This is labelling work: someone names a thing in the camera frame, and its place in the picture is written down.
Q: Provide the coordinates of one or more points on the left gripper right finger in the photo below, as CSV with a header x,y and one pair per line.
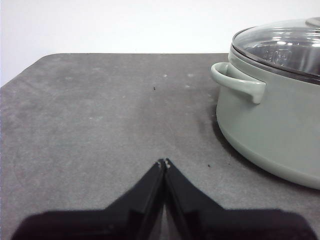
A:
x,y
225,225

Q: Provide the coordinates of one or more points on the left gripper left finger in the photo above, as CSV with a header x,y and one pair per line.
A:
x,y
100,225

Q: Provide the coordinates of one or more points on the glass lid with green knob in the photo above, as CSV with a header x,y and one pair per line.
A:
x,y
275,42

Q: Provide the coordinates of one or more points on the pale green electric steamer pot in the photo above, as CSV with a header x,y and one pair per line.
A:
x,y
262,125

